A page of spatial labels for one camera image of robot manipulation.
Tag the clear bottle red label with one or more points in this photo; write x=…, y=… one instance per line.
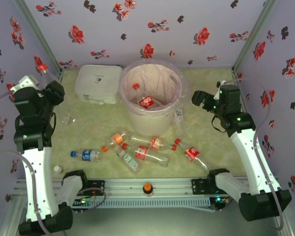
x=43, y=67
x=155, y=143
x=192, y=155
x=141, y=152
x=145, y=102

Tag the clear bottle green white label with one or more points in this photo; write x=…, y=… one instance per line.
x=129, y=161
x=179, y=113

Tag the clear bottle orange label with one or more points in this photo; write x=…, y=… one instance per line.
x=118, y=138

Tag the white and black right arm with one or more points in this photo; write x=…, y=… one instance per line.
x=250, y=157

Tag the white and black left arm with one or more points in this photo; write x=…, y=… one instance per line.
x=37, y=172

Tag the translucent pink bin liner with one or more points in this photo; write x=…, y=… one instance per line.
x=157, y=78

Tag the white plastic bin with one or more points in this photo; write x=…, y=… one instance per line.
x=150, y=123

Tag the small crushed clear bottle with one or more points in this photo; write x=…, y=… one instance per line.
x=68, y=120

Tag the white lidded plastic box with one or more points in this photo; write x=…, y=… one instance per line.
x=98, y=81

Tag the clear bottle blue label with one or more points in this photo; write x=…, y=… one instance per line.
x=88, y=155

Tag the circuit board with lights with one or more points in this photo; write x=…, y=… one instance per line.
x=220, y=199
x=83, y=201

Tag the bottle with orange cap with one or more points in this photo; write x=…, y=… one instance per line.
x=147, y=188

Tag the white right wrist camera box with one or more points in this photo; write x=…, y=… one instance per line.
x=217, y=94

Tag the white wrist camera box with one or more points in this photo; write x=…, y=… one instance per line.
x=217, y=94
x=23, y=84

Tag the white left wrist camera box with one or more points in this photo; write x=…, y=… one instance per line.
x=23, y=84

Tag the aluminium frame post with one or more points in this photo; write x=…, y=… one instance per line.
x=253, y=37
x=39, y=37

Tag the aluminium mounting rail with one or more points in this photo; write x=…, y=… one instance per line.
x=127, y=186

